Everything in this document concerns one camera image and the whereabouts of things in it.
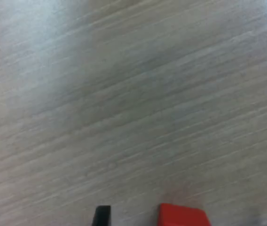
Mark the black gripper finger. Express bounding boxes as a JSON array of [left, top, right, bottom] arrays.
[[92, 205, 112, 226]]

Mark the red cube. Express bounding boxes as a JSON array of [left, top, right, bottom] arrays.
[[156, 202, 213, 226]]

